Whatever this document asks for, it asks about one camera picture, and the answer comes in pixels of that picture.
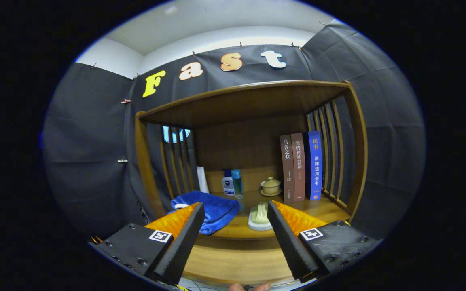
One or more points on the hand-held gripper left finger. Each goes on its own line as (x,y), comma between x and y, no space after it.
(184,242)

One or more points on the wooden cabinet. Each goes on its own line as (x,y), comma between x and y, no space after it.
(249,105)

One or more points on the dark brown book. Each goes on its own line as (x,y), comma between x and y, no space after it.
(287,169)

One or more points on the blue book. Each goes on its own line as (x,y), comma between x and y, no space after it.
(314,165)

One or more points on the pale green scrubbing brush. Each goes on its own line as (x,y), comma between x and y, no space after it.
(259,216)

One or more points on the wooden countertop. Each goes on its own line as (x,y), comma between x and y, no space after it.
(322,209)

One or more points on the white tube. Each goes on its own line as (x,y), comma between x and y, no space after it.
(202,180)

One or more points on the teal bottle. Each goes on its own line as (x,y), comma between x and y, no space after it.
(237,184)

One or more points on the white bottle with blue cap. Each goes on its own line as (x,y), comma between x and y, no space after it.
(228,186)

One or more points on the blue folded towel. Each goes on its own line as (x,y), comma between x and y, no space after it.
(217,212)

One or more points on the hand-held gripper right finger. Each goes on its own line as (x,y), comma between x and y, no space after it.
(289,242)

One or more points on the black backdrop cloth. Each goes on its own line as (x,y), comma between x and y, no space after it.
(91,141)

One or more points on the reddish brown book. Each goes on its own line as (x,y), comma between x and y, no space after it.
(298,167)

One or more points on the beige lidded teacup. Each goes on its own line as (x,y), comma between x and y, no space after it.
(271,187)

